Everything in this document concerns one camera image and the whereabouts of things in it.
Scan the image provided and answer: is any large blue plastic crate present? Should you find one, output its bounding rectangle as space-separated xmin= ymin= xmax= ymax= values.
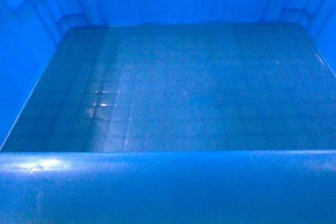
xmin=1 ymin=0 xmax=335 ymax=223

